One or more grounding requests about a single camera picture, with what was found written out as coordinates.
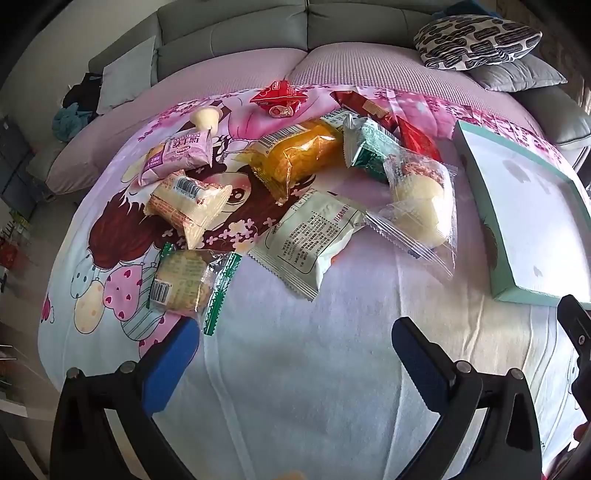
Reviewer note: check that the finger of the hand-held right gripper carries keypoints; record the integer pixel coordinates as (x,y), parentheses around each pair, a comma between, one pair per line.
(579,327)

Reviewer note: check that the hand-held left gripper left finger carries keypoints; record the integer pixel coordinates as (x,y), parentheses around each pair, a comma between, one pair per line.
(171,364)

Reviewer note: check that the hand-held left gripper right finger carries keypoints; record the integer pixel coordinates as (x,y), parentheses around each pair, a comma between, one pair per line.
(420,364)

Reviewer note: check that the green-edged clear cookie packet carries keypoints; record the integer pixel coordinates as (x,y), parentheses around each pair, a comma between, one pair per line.
(180,281)

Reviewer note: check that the teal cardboard box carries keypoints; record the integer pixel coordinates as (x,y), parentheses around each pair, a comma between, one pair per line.
(526,207)

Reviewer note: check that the cream cake packet with barcode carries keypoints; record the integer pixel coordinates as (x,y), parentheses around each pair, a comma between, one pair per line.
(189,207)

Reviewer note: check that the clear packet of white pastry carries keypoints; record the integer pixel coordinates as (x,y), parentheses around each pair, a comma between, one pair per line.
(425,203)

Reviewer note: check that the pale green snack packet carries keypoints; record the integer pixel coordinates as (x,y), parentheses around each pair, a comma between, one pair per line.
(309,240)

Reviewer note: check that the purple snack packet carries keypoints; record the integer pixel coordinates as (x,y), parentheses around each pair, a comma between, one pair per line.
(180,152)

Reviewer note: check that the dark green biscuit packet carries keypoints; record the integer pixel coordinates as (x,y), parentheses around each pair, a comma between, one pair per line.
(374,147)

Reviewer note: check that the red gold snack packet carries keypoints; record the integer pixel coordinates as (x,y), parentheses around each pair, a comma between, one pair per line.
(418,141)

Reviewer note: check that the yellow bread packet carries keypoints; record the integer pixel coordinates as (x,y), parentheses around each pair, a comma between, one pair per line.
(300,154)

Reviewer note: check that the cream pudding cup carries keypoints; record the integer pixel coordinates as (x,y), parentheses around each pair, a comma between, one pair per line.
(205,119)

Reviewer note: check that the dark red biscuit packet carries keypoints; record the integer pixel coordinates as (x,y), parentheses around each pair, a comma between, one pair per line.
(364,104)

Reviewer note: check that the red triangular snack packet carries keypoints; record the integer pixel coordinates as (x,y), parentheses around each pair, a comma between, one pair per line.
(277,97)

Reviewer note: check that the printed cartoon blanket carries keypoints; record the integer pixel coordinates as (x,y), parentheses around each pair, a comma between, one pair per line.
(300,369)

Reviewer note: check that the colourful printed bag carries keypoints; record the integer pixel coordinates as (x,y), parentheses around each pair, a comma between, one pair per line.
(11,240)

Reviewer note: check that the dark storage cabinet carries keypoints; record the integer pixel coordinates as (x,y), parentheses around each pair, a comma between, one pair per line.
(14,157)

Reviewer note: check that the teal cloth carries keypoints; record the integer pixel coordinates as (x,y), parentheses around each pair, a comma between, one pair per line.
(69,122)

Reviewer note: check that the pale grey pillow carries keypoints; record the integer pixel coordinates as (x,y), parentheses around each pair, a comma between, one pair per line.
(124,78)

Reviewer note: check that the black white patterned pillow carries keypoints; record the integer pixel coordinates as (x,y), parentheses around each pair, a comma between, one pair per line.
(475,41)

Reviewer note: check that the dark blue cloth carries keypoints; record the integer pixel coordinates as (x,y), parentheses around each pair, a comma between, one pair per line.
(471,8)

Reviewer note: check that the grey sofa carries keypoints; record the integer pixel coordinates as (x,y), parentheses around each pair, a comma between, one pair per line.
(231,27)

